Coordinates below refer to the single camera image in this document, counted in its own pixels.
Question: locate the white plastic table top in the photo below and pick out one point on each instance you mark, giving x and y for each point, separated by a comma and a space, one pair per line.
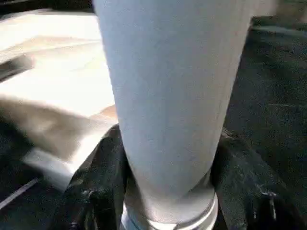
57, 86

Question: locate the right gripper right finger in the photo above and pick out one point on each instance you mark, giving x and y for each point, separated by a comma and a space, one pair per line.
254, 191

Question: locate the black work mat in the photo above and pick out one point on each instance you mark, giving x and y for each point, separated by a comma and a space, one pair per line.
273, 96

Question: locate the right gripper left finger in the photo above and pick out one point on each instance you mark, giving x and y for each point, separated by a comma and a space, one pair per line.
96, 191

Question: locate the white plastic table leg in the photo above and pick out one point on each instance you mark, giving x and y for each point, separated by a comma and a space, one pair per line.
172, 96

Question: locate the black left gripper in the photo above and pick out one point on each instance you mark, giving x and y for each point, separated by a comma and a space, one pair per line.
14, 67

